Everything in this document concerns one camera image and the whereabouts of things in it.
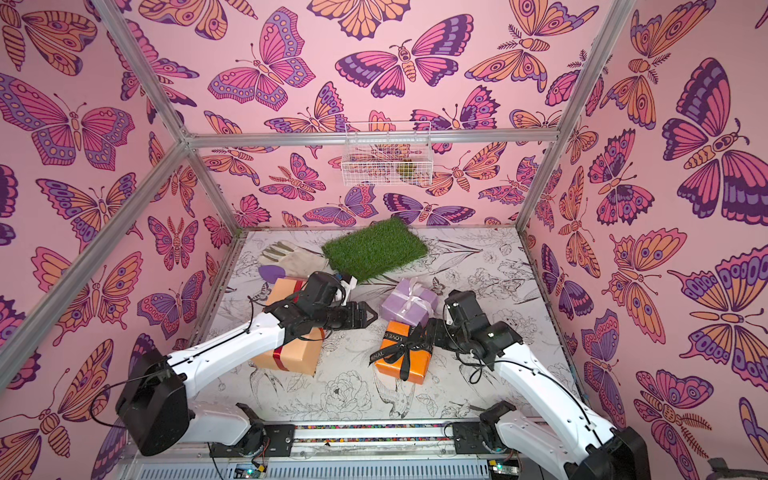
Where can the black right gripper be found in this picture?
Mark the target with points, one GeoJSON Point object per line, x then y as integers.
{"type": "Point", "coordinates": [442, 339]}

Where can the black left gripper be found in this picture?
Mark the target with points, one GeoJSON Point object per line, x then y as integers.
{"type": "Point", "coordinates": [360, 322]}

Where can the black lettered ribbon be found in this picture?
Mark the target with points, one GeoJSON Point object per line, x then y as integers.
{"type": "Point", "coordinates": [402, 348]}

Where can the orange gift box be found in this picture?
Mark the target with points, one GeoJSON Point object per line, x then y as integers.
{"type": "Point", "coordinates": [403, 354]}

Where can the lilac gift box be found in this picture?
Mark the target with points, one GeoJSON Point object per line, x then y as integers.
{"type": "Point", "coordinates": [389, 305]}

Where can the large tan gift box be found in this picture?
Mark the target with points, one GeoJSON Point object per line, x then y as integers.
{"type": "Point", "coordinates": [309, 344]}

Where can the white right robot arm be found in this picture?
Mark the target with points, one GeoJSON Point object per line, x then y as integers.
{"type": "Point", "coordinates": [572, 442]}

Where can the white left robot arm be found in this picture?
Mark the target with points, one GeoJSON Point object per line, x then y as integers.
{"type": "Point", "coordinates": [158, 405]}

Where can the white satin ribbon bow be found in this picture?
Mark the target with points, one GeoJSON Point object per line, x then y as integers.
{"type": "Point", "coordinates": [416, 302]}

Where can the red ribbon bow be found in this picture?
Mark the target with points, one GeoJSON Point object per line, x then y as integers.
{"type": "Point", "coordinates": [283, 356]}

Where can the green artificial grass mat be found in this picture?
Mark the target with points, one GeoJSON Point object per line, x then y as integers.
{"type": "Point", "coordinates": [375, 250]}

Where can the beige gardening glove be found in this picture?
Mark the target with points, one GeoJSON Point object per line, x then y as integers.
{"type": "Point", "coordinates": [297, 261]}

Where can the purple pink hand trowel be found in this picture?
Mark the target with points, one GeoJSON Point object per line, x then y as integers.
{"type": "Point", "coordinates": [271, 273]}

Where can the green item in basket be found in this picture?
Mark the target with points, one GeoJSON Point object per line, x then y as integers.
{"type": "Point", "coordinates": [406, 169]}

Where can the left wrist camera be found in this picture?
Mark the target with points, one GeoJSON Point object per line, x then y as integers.
{"type": "Point", "coordinates": [346, 284]}

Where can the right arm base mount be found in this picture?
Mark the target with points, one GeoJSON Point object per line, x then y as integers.
{"type": "Point", "coordinates": [481, 436]}

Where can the aluminium front rail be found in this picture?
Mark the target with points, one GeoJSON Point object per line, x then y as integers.
{"type": "Point", "coordinates": [403, 449]}

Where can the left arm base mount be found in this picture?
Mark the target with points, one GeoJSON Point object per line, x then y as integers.
{"type": "Point", "coordinates": [269, 441]}

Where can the white wire basket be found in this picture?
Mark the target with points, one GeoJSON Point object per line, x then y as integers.
{"type": "Point", "coordinates": [373, 149]}

